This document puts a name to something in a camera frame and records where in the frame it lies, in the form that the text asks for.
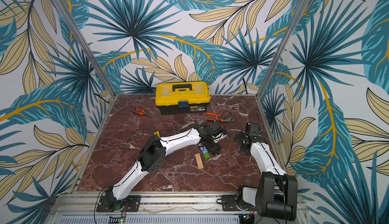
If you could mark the small orange-handled pliers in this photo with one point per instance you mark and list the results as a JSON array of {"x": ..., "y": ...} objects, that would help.
[{"x": 141, "y": 112}]

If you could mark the large orange-handled pliers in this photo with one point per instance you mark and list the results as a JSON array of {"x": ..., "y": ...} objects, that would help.
[{"x": 219, "y": 118}]

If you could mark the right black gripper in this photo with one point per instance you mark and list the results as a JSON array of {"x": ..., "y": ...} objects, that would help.
[{"x": 243, "y": 137}]

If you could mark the aluminium front rail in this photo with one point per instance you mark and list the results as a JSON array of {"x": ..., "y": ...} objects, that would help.
[{"x": 152, "y": 208}]

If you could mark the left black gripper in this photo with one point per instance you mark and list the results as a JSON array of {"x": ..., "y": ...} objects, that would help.
[{"x": 216, "y": 149}]

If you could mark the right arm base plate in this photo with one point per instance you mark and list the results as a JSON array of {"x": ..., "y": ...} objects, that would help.
[{"x": 233, "y": 203}]

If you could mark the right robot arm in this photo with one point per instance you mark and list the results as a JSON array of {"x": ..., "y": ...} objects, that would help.
[{"x": 276, "y": 195}]

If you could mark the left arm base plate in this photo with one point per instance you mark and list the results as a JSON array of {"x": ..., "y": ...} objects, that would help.
[{"x": 129, "y": 204}]

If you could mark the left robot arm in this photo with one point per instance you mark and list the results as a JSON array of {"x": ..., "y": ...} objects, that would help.
[{"x": 153, "y": 153}]

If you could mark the natural wood block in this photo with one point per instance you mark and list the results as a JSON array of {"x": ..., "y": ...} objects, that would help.
[{"x": 199, "y": 161}]

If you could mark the light blue block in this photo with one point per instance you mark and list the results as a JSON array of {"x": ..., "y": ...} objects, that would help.
[{"x": 203, "y": 149}]

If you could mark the yellow black toolbox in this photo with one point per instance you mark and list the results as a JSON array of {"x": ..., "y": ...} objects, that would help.
[{"x": 182, "y": 98}]

